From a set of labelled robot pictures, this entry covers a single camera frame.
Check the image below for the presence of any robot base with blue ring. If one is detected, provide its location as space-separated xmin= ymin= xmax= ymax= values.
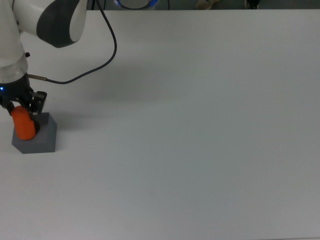
xmin=112 ymin=0 xmax=160 ymax=10

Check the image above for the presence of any orange cylinder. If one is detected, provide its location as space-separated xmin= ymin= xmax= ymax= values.
xmin=10 ymin=105 xmax=37 ymax=141

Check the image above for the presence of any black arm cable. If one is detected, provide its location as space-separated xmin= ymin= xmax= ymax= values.
xmin=26 ymin=0 xmax=118 ymax=85

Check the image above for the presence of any grey block with round hole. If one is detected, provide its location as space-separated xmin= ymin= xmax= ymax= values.
xmin=11 ymin=112 xmax=58 ymax=154

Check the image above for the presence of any person's pale shoe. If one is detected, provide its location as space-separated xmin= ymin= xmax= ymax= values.
xmin=194 ymin=0 xmax=221 ymax=10

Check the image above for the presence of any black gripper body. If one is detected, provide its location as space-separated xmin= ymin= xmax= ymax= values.
xmin=0 ymin=73 xmax=35 ymax=109

